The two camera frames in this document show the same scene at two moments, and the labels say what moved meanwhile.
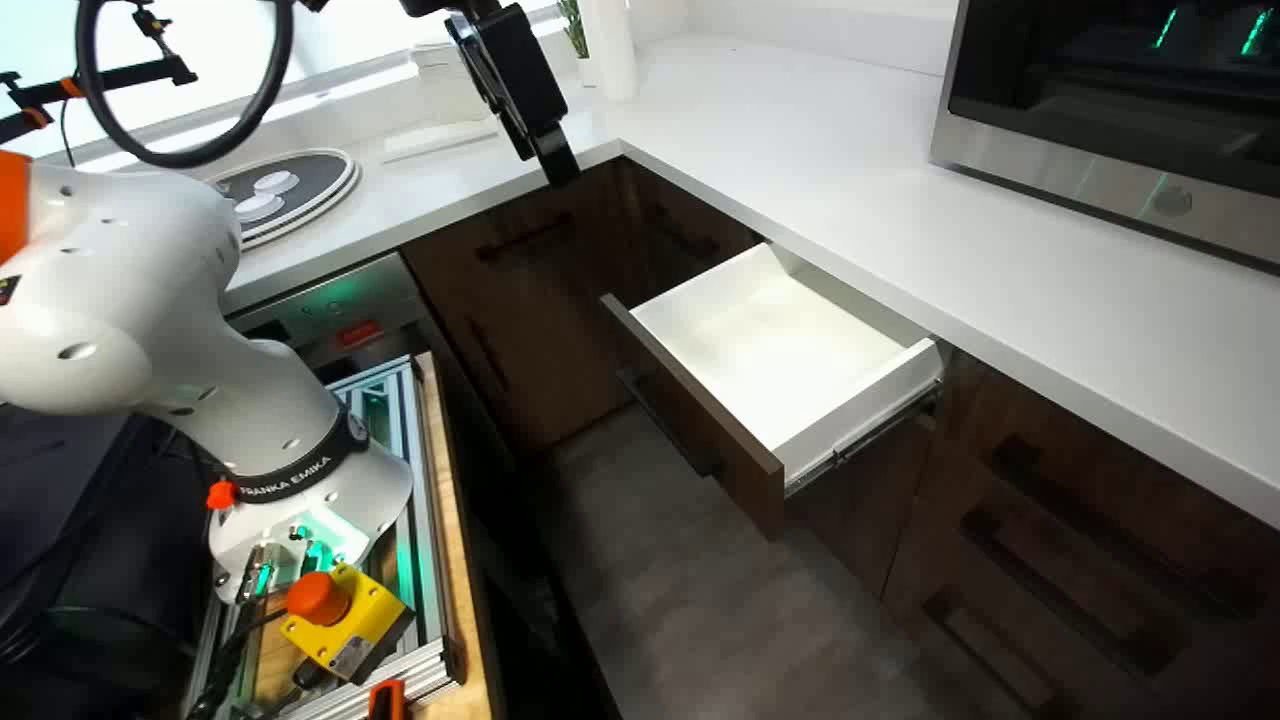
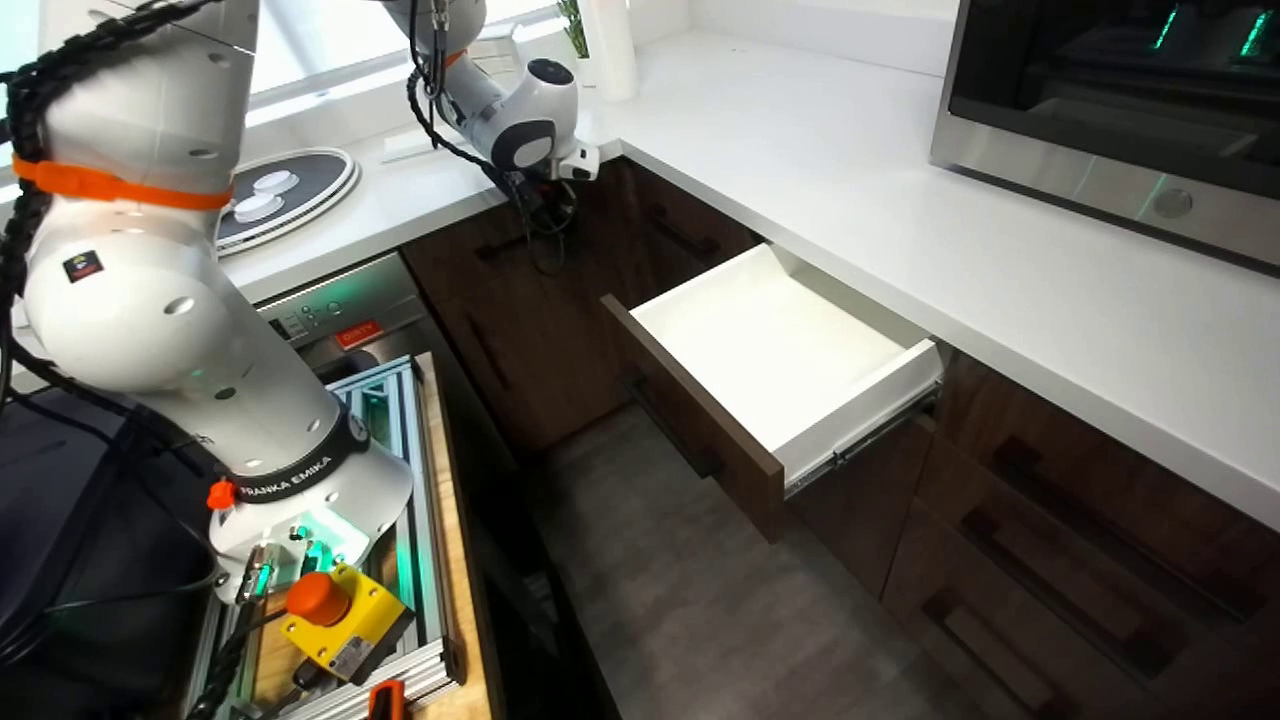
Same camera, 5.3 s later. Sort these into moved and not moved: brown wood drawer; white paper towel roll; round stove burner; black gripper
Moved: black gripper
Not moved: white paper towel roll; brown wood drawer; round stove burner
